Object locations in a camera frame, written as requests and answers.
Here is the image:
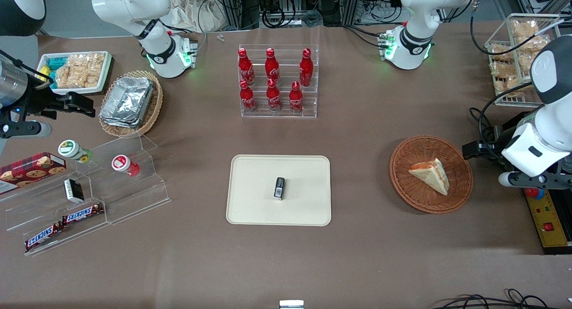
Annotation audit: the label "beige plastic tray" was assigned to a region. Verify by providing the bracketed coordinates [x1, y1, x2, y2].
[226, 154, 332, 227]

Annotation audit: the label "clear cracker snack bag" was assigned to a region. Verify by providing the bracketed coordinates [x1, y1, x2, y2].
[516, 34, 551, 55]
[511, 19, 540, 38]
[493, 75, 522, 94]
[489, 43, 515, 62]
[490, 60, 532, 78]

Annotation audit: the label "round brown wicker basket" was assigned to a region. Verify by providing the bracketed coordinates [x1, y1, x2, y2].
[389, 135, 474, 214]

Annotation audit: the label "stacked aluminium foil trays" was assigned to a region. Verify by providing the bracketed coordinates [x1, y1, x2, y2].
[99, 76, 155, 129]

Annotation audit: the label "loose black floor cables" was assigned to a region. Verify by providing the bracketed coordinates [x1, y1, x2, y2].
[431, 288, 572, 309]

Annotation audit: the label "red white lidded bottle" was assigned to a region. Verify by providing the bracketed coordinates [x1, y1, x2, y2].
[111, 154, 141, 177]

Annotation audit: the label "white rectangular snack tray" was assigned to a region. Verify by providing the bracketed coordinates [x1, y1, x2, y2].
[36, 50, 114, 96]

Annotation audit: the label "snickers chocolate bar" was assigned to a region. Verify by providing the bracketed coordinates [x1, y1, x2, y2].
[61, 203, 105, 225]
[24, 222, 63, 252]

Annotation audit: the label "green yellow lidded bottle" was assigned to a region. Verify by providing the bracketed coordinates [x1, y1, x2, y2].
[58, 139, 93, 163]

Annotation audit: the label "red plaid cookie box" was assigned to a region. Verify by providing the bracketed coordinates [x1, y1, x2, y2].
[0, 152, 67, 195]

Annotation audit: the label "black equipment stand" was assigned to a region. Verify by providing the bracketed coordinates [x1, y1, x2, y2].
[493, 110, 572, 255]

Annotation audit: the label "grey right wrist bar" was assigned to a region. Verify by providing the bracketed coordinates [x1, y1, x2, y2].
[0, 121, 53, 139]

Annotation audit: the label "aluminium frame post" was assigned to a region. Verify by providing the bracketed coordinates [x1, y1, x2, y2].
[346, 0, 372, 26]
[217, 0, 244, 31]

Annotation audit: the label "red cola bottle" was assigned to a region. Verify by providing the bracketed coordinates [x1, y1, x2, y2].
[265, 48, 281, 87]
[239, 79, 257, 113]
[289, 81, 305, 113]
[299, 48, 314, 88]
[266, 79, 282, 113]
[238, 48, 256, 87]

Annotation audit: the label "white wire basket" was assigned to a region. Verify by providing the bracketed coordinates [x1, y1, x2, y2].
[484, 13, 564, 108]

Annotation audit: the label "oval light wicker basket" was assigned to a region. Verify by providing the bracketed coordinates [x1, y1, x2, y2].
[98, 70, 164, 138]

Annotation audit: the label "black box white label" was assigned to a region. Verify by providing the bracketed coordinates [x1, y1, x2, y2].
[63, 178, 85, 204]

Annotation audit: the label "clear acrylic step shelf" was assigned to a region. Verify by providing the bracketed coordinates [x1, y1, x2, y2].
[75, 133, 172, 225]
[0, 165, 111, 257]

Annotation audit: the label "beige cloth bag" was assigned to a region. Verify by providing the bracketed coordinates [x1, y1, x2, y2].
[166, 0, 227, 33]

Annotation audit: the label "clear acrylic bottle rack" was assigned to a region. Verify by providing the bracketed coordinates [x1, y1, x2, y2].
[238, 44, 320, 119]

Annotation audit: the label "yellow emergency stop box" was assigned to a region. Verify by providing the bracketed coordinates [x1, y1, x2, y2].
[523, 187, 572, 248]

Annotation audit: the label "coiled black cable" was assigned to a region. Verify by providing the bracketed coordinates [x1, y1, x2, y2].
[261, 6, 287, 29]

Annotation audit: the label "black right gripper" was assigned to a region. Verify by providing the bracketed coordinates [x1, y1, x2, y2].
[20, 86, 97, 121]

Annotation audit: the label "large rice cracker bag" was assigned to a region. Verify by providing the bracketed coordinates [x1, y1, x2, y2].
[55, 53, 106, 89]

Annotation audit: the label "triangular sandwich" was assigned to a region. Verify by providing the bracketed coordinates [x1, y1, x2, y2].
[408, 158, 450, 196]

